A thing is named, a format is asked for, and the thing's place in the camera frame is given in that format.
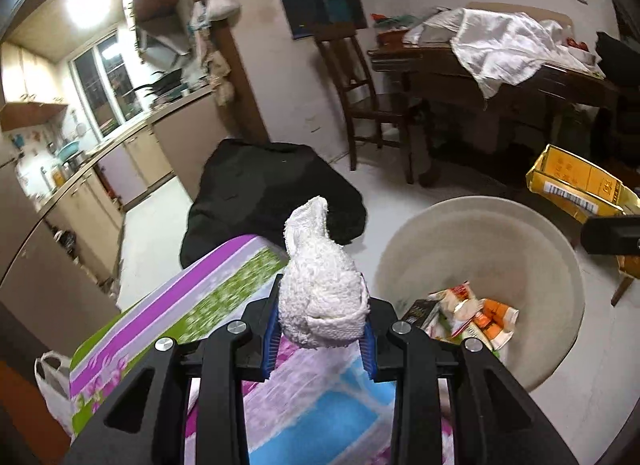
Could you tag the white plastic bucket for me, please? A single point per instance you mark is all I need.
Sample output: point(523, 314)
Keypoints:
point(507, 252)

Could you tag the hanging white plastic bag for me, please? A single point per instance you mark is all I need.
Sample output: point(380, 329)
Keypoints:
point(218, 10)

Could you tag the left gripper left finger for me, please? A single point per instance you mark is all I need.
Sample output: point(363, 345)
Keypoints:
point(143, 420)

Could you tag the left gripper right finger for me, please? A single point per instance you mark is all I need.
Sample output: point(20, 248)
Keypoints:
point(493, 418)

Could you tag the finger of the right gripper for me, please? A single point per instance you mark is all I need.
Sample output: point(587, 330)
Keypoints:
point(618, 236)

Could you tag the white crumpled cloth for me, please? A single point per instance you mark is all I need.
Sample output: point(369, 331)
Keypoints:
point(498, 48)

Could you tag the white towel rag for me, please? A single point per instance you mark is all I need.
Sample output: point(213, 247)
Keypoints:
point(323, 298)

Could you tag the dark wooden chair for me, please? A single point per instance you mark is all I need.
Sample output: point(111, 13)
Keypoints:
point(382, 119)

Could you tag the bread snack bag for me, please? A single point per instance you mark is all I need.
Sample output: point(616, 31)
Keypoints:
point(458, 305)

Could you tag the black cigarette pack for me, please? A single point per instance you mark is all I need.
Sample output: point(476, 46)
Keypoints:
point(422, 313)

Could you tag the kitchen window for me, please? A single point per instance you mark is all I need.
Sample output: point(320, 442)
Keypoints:
point(104, 86)

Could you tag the black cloth covered object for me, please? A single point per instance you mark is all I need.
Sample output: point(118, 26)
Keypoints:
point(253, 189)

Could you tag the gold cardboard box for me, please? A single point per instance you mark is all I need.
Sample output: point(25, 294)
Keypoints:
point(583, 191)

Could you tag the kitchen base cabinets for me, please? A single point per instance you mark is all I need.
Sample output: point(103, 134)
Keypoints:
point(58, 260)

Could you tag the orange paper cup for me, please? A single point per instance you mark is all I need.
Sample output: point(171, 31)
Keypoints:
point(496, 321)

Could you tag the floral purple tablecloth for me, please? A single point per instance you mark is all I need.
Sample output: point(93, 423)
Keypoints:
point(316, 407)

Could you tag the dark wooden table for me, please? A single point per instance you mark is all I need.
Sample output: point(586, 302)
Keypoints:
point(512, 127)

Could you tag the range hood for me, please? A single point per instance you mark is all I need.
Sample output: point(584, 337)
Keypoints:
point(163, 43)

